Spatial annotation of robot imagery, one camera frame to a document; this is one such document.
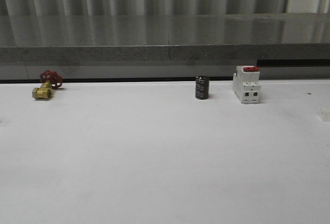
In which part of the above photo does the black cylindrical capacitor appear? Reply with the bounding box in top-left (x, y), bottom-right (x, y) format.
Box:
top-left (195, 76), bottom-right (209, 100)

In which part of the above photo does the grey stone ledge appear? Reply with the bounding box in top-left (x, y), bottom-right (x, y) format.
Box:
top-left (1, 13), bottom-right (329, 67)

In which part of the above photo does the brass valve red handle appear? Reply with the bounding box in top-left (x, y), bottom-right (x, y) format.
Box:
top-left (32, 70), bottom-right (62, 100)

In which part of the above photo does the white pipe clamp piece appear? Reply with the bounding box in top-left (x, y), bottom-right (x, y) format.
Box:
top-left (321, 106), bottom-right (330, 122)

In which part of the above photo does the white circuit breaker red switch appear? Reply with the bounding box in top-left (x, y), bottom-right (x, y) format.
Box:
top-left (233, 66), bottom-right (261, 104)

